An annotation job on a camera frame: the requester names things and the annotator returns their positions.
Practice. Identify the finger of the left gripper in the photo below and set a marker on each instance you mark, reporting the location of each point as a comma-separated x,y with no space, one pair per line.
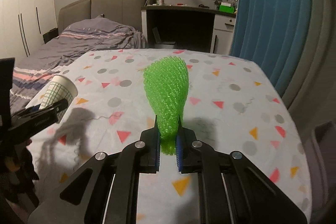
59,106

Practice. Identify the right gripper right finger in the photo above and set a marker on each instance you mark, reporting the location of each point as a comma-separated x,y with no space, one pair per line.
187,161

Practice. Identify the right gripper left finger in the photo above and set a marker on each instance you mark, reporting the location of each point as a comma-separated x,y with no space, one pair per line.
149,162

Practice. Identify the checked paper cup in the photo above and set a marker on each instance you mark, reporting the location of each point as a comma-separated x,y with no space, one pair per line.
60,87

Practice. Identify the green foam net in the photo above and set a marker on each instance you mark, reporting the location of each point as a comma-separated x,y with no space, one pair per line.
166,84

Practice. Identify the grey plastic trash bin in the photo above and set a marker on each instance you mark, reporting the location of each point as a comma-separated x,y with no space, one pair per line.
320,154

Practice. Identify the patterned white bed sheet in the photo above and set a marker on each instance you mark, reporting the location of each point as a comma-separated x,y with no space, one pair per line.
228,102

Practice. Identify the black bedside table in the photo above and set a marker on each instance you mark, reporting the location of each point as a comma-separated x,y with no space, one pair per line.
51,34

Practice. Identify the white wardrobe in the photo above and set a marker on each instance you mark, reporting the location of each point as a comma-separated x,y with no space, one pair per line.
23,23

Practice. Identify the grey upholstered headboard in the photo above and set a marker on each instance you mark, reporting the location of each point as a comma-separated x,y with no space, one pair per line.
127,12

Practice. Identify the white mug on desk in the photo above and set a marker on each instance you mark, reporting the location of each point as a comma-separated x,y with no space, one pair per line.
161,2

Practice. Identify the dark desk with drawers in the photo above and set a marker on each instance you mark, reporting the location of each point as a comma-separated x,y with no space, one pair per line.
188,28

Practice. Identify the green box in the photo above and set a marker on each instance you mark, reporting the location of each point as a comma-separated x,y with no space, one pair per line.
227,8

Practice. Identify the blue and grey curtain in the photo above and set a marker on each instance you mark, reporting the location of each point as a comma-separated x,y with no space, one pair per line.
293,42

